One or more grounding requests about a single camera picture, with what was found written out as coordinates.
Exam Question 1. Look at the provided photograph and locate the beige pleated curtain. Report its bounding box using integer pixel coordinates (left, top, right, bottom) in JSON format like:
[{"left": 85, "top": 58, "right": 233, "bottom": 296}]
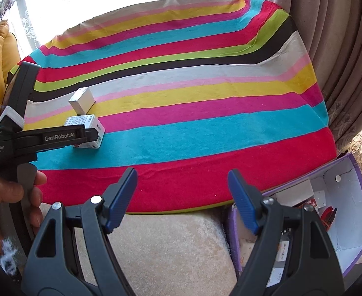
[{"left": 249, "top": 0, "right": 362, "bottom": 161}]

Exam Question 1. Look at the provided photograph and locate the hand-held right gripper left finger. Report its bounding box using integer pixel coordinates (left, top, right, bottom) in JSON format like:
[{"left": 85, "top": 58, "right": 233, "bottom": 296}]
[{"left": 21, "top": 167, "right": 138, "bottom": 296}]

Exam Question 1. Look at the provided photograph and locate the striped colourful blanket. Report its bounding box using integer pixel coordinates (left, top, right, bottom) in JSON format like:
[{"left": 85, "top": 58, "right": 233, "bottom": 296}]
[{"left": 10, "top": 0, "right": 337, "bottom": 215}]

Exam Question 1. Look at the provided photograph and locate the beige plush blanket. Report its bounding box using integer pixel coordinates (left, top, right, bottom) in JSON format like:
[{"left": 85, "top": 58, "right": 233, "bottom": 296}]
[{"left": 41, "top": 203, "right": 240, "bottom": 296}]

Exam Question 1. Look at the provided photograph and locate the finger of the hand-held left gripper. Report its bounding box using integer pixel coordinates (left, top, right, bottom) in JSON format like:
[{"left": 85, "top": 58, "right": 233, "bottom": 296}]
[{"left": 85, "top": 127, "right": 101, "bottom": 144}]

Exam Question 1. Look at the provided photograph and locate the small grey-white box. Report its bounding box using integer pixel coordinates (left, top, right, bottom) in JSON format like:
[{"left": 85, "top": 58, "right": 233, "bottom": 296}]
[{"left": 313, "top": 190, "right": 327, "bottom": 207}]

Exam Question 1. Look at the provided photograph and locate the purple cardboard box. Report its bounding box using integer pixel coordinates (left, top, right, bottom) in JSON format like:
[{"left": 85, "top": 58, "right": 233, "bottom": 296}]
[{"left": 224, "top": 152, "right": 362, "bottom": 288}]

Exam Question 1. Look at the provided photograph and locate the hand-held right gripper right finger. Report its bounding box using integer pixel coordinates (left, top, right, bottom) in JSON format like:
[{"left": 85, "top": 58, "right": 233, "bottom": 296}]
[{"left": 228, "top": 169, "right": 345, "bottom": 296}]

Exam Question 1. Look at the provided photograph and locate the red black packet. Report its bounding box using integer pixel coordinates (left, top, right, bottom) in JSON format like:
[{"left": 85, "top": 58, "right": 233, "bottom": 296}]
[{"left": 319, "top": 206, "right": 337, "bottom": 230}]

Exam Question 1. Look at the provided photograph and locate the small silver box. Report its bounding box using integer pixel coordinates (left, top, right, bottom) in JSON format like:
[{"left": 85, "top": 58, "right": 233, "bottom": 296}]
[{"left": 64, "top": 115, "right": 105, "bottom": 150}]

